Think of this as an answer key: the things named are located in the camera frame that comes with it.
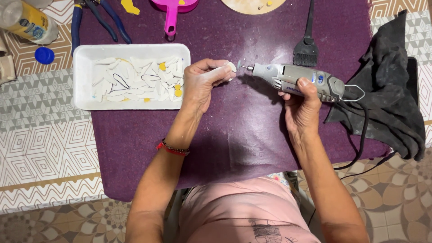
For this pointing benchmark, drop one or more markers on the person's right hand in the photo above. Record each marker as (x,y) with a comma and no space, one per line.
(303,111)

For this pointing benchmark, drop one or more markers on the person's left hand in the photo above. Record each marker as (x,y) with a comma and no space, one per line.
(197,86)

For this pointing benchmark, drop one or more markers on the grey rotary tool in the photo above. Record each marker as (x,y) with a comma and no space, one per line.
(290,77)

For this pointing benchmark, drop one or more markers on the small white cut piece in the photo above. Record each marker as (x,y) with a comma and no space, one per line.
(232,66)

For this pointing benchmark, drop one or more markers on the black bristle brush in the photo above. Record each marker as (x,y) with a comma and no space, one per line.
(305,54)

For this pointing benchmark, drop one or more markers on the purple felt mat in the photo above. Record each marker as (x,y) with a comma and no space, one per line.
(236,135)

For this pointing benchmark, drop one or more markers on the pile of white cut shapes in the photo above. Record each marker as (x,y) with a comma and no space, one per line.
(135,84)

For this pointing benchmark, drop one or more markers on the pink plastic scoop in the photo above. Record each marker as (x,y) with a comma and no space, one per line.
(172,13)

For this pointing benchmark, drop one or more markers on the dark grey cloth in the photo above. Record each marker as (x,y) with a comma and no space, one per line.
(388,101)

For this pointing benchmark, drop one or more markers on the round wooden board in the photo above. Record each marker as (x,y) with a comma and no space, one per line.
(243,6)

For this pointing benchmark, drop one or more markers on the large yellow cut shape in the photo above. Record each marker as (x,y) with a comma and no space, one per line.
(130,6)

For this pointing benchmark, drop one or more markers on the white foam tray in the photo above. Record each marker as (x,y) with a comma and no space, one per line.
(84,77)

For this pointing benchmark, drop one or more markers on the pink shirt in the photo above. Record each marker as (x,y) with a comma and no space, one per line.
(243,209)

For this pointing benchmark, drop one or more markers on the blue bottle cap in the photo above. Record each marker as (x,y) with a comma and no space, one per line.
(44,55)

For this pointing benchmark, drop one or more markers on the patterned geometric tablecloth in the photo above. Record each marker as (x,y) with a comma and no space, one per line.
(44,141)

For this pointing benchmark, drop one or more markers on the glue bottle with yellow label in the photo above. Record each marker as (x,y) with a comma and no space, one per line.
(30,23)

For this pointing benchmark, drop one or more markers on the beige wooden object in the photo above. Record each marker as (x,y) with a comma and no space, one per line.
(6,69)

